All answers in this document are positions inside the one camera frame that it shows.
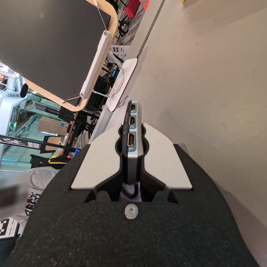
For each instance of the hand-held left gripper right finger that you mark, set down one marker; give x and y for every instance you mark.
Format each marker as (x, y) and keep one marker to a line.
(166, 164)

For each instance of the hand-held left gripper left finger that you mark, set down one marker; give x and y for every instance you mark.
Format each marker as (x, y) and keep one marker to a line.
(98, 164)

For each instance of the black video switch box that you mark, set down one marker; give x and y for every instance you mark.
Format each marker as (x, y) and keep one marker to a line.
(133, 166)

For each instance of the black and yellow bag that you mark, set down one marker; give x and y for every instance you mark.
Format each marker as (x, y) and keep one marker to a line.
(56, 161)

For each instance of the small wooden board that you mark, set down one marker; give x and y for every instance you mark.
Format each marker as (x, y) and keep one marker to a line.
(52, 144)

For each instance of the cardboard box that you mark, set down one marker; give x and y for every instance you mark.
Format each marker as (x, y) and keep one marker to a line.
(52, 125)

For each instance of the black equipment case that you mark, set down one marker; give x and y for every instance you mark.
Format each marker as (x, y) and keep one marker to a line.
(100, 93)

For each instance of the printed paper sheet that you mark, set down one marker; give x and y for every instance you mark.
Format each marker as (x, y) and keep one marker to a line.
(118, 51)

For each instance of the wooden board with dark panel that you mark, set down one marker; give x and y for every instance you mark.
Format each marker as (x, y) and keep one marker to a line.
(52, 41)

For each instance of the red storage bin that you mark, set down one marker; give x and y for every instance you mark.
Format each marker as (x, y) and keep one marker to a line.
(133, 8)

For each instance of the orange traffic cone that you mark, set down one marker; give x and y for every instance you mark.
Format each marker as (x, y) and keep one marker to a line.
(147, 4)

